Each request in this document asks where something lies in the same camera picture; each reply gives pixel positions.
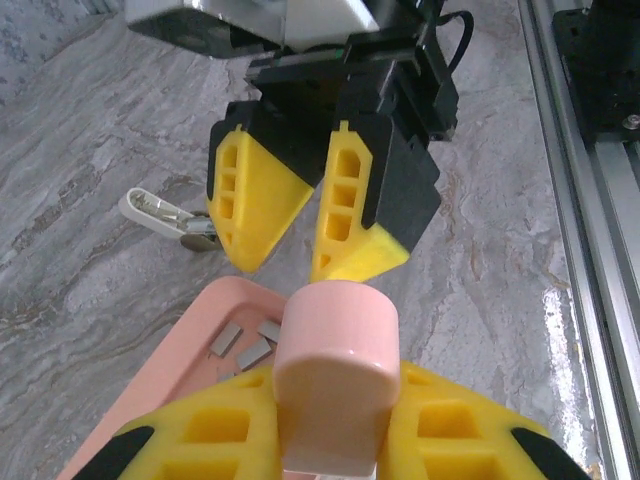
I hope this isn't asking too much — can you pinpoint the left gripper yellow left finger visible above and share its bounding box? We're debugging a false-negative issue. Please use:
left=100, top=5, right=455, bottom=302
left=99, top=367, right=284, bottom=480

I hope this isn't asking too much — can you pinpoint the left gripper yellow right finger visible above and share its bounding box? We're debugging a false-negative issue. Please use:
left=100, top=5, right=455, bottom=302
left=382, top=359, right=594, bottom=480

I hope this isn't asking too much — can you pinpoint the pink plastic tray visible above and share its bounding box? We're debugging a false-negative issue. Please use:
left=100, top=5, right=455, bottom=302
left=56, top=276, right=290, bottom=480

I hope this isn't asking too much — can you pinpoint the grey staple strip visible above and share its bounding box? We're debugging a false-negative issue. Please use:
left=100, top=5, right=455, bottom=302
left=257, top=319, right=284, bottom=344
left=235, top=343, right=274, bottom=372
left=208, top=322, right=244, bottom=358

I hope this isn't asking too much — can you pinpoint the thin black right gripper cable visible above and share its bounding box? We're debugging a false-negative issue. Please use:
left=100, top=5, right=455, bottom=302
left=438, top=9, right=476, bottom=72

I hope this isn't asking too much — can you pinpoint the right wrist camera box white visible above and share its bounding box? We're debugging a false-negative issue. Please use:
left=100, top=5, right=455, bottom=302
left=124, top=0, right=382, bottom=59

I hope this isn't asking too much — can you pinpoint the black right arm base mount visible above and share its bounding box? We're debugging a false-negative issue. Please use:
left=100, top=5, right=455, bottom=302
left=551, top=0, right=640, bottom=147

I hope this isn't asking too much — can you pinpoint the wide aluminium base rail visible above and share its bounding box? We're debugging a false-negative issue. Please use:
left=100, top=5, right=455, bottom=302
left=517, top=0, right=640, bottom=480

